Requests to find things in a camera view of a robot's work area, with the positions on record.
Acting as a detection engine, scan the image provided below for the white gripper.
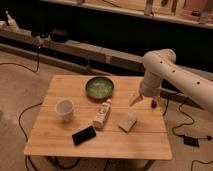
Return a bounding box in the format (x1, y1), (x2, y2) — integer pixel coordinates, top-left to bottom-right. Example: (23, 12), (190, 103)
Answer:
(129, 82), (161, 106)

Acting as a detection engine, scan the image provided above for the white sponge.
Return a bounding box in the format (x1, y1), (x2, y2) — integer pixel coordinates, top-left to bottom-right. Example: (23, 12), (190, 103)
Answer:
(118, 113), (137, 132)

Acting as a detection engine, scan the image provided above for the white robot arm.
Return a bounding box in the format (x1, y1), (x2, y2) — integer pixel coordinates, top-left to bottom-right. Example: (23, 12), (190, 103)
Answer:
(129, 49), (213, 114)

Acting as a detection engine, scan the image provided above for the green ceramic bowl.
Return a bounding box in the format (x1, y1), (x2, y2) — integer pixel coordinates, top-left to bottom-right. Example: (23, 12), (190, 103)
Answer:
(85, 76), (114, 100)

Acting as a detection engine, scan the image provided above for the small dark red object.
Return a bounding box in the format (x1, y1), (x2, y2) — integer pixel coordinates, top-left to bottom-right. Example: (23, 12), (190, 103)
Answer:
(151, 99), (157, 108)

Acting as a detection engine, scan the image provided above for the white plastic bottle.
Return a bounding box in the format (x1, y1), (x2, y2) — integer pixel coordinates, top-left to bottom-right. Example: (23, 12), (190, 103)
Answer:
(93, 99), (112, 129)

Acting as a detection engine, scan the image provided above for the wooden table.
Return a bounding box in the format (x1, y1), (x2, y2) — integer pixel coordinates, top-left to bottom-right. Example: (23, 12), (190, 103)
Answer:
(24, 75), (172, 160)

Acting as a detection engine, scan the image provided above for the black power adapter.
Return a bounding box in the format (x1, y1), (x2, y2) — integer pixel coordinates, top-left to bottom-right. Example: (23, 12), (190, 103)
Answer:
(183, 136), (199, 147)

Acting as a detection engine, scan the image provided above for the black smartphone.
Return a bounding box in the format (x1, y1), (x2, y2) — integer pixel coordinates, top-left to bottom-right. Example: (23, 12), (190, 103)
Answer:
(72, 126), (96, 146)

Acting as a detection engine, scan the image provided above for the white spray bottle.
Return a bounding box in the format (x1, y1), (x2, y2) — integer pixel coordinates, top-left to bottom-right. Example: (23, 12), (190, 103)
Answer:
(5, 11), (19, 31)

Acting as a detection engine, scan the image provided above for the black cable right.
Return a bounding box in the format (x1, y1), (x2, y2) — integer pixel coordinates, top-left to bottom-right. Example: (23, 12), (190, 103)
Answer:
(162, 93), (213, 141)

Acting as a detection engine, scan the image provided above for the wooden beam rail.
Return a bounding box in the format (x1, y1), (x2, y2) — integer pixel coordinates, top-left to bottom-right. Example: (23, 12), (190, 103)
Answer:
(0, 28), (213, 88)

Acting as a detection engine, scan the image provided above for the dark box on rail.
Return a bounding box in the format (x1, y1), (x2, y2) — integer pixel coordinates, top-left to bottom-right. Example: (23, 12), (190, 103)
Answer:
(50, 29), (69, 43)

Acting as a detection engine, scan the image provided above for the black floor cable left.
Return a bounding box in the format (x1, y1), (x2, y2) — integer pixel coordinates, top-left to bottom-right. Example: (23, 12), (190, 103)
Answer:
(0, 46), (44, 171)

